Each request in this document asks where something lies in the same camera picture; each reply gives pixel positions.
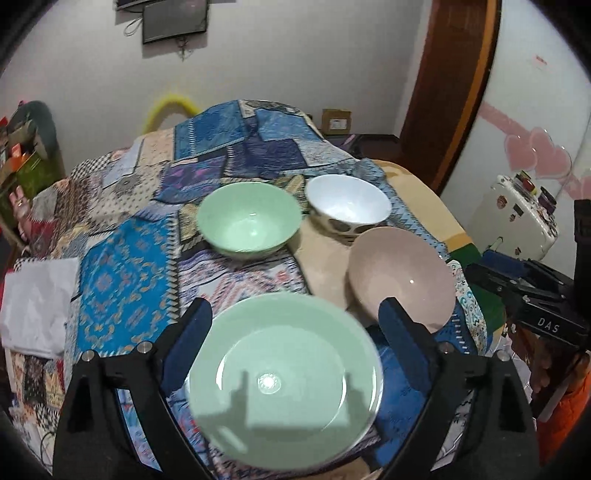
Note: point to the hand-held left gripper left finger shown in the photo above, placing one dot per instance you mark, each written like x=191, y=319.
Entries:
x=184, y=346

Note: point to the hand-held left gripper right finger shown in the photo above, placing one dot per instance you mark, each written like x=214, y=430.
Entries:
x=406, y=341

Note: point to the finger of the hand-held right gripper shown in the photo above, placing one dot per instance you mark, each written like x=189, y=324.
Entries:
x=485, y=279
x=501, y=262

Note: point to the pink bowl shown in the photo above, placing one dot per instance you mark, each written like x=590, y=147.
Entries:
x=397, y=272

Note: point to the green plate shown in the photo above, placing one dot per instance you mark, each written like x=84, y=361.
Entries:
x=286, y=350

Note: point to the green bowl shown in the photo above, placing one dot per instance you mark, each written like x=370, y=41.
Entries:
x=249, y=221

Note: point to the white dotted bowl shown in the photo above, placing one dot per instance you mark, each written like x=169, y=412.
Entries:
x=346, y=198

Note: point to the person's right hand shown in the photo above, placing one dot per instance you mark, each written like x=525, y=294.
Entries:
x=535, y=369

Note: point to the white rounded case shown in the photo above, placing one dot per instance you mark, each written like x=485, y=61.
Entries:
x=512, y=217

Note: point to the dark purple jar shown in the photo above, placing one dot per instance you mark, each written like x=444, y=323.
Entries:
x=548, y=197

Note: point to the dark red jar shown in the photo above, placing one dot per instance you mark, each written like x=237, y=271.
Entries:
x=524, y=181

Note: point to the patchwork printed blanket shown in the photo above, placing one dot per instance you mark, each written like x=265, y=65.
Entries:
x=124, y=286

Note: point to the white folded cloth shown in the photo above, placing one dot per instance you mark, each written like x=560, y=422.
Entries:
x=37, y=304

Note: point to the white sliding wardrobe door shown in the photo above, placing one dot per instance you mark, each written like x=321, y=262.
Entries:
x=535, y=92

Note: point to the wooden room door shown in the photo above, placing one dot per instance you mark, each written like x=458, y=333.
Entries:
x=452, y=92

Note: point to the pink rabbit toy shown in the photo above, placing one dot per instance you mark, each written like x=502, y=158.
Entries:
x=21, y=205

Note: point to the cardboard box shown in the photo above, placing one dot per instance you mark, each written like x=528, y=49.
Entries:
x=337, y=121

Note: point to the yellow foam tube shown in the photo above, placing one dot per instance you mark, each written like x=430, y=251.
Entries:
x=168, y=99

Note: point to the small orange box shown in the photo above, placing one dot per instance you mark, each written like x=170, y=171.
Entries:
x=19, y=157

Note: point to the small black wall monitor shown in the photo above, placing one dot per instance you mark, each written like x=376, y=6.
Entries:
x=173, y=21

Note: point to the black wall television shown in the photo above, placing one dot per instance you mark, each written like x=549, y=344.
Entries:
x=127, y=3

